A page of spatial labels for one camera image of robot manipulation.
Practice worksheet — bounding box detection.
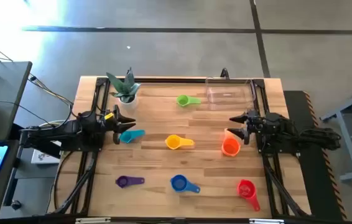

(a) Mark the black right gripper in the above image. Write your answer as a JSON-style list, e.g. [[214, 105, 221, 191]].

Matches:
[[226, 109, 267, 146]]

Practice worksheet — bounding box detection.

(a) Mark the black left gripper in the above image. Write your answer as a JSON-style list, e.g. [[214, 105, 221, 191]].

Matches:
[[96, 105, 137, 146]]

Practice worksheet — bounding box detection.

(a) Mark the teal measuring cup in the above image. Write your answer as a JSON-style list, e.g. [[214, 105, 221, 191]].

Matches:
[[119, 129, 146, 144]]

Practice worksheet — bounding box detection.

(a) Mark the orange measuring cup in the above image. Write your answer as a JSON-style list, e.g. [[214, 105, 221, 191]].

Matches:
[[221, 128, 241, 157]]

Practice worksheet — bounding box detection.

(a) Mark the yellow measuring cup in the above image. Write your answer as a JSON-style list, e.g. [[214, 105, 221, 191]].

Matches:
[[164, 134, 195, 151]]

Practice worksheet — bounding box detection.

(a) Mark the purple measuring cup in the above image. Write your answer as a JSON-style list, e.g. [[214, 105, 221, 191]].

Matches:
[[115, 175, 146, 189]]

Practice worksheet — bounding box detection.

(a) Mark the green measuring cup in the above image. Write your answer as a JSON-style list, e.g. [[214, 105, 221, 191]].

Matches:
[[176, 95, 201, 108]]

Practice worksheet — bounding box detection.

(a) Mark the red measuring cup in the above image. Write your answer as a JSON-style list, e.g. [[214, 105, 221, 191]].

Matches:
[[236, 179, 261, 212]]

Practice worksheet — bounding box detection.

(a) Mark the blue measuring cup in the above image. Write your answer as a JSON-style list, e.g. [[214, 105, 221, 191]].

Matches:
[[170, 174, 201, 194]]

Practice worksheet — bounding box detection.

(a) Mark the clear plastic basket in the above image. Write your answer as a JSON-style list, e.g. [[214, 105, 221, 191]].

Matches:
[[205, 77, 256, 111]]

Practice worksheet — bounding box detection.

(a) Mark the white plant pot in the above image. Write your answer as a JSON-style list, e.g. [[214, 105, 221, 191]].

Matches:
[[118, 93, 139, 109]]

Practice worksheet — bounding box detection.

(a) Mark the green succulent plant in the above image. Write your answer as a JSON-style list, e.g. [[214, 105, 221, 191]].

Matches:
[[106, 67, 142, 103]]

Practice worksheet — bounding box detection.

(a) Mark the black mat with hazard stripes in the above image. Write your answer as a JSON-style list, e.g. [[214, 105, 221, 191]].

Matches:
[[283, 90, 348, 220]]

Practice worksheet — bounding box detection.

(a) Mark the white printed box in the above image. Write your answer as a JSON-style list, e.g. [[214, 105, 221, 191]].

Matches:
[[31, 149, 60, 165]]

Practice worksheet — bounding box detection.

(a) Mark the grey desk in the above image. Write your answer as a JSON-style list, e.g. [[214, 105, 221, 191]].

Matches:
[[0, 61, 33, 142]]

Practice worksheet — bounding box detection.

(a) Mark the pale yellow cable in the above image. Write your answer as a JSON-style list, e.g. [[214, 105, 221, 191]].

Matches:
[[39, 119, 68, 128]]

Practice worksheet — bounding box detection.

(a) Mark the cable bundle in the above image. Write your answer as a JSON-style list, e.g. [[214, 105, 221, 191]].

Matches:
[[28, 73, 74, 106]]

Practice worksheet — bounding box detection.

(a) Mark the black looped cable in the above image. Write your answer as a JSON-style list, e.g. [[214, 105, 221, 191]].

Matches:
[[53, 151, 73, 210]]

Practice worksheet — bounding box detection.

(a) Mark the silver hinge bracket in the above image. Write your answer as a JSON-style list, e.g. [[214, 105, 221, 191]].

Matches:
[[249, 218, 285, 224], [75, 217, 111, 224]]

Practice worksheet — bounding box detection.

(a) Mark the black keyboard cable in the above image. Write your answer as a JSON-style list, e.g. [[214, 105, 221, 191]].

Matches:
[[0, 98, 54, 126]]

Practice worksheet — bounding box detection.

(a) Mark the grey metal table frame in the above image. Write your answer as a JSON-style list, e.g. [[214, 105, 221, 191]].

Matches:
[[320, 81, 352, 182]]

